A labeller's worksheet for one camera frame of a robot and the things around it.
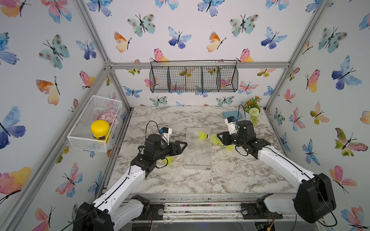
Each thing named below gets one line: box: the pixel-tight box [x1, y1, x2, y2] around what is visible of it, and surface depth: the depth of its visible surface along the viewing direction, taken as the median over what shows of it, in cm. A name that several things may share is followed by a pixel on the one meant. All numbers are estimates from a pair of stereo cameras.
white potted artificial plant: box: [243, 95, 263, 128], surface depth 103 cm
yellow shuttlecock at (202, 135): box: [198, 130, 210, 140], surface depth 103 cm
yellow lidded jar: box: [90, 119, 111, 142], surface depth 65 cm
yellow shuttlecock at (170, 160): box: [162, 156, 174, 166], surface depth 93 cm
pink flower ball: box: [92, 108, 119, 126], surface depth 70 cm
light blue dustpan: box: [222, 110, 243, 121], surface depth 121 cm
